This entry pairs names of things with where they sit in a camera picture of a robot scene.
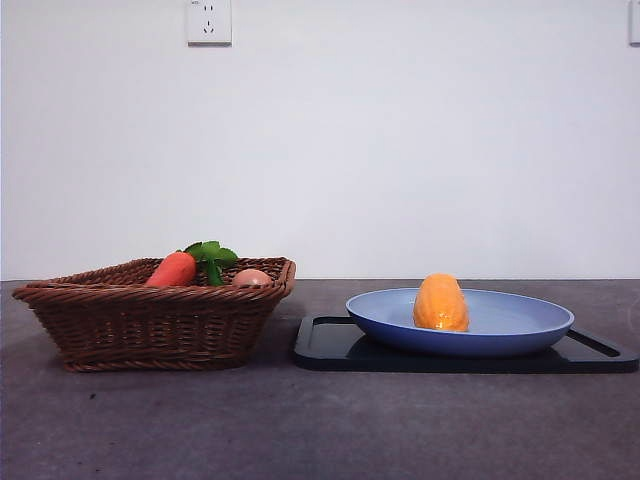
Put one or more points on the white wall plate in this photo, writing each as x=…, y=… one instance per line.
x=635, y=22

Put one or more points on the blue round plate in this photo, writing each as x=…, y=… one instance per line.
x=390, y=325

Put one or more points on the orange carrot with green leaves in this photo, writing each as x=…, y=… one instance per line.
x=172, y=270

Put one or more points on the brown wicker basket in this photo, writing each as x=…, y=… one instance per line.
x=150, y=330

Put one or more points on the white wall socket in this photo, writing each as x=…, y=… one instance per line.
x=210, y=25

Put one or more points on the black rectangular tray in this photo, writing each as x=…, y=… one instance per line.
x=325, y=350

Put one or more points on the brown egg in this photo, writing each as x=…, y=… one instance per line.
x=251, y=278

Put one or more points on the yellow-orange corn cob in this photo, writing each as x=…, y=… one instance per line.
x=442, y=305

